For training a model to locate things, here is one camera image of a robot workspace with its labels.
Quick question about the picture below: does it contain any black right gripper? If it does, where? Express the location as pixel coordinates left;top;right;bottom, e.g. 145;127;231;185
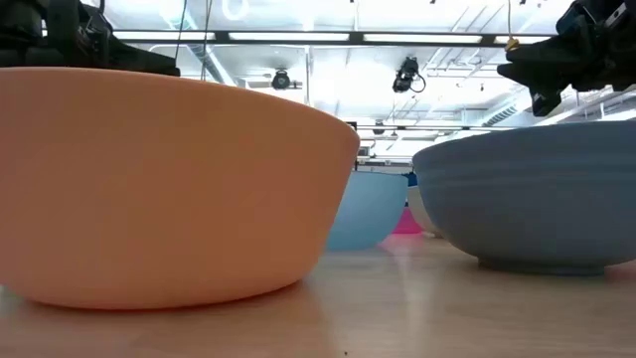
498;0;636;118

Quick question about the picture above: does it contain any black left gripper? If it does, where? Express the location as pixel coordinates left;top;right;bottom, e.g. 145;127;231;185
47;0;181;78

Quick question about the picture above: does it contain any blue bowl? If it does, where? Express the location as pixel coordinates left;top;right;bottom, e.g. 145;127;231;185
411;120;636;277

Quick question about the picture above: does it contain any orange bowl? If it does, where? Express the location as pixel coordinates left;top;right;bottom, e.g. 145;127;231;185
0;67;361;311

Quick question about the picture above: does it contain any white bowl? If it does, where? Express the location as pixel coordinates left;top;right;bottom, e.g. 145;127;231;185
406;185;443;239

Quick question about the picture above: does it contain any teal green bowl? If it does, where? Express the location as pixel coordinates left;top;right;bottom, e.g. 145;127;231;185
325;170;409;253

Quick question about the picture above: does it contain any magenta bowl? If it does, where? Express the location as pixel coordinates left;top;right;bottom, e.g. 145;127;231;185
391;206;424;236

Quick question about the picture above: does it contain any thin black hanging cable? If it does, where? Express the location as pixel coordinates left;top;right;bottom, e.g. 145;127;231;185
173;0;189;64
200;0;214;82

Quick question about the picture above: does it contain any hanging cable with yellow connector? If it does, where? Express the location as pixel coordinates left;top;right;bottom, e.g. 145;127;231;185
505;0;521;53

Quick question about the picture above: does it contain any black overhead camera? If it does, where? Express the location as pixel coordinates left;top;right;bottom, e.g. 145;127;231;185
391;56;427;94
270;69;292;91

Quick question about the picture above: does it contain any black aluminium frame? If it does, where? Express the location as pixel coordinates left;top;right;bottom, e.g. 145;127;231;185
112;29;558;49

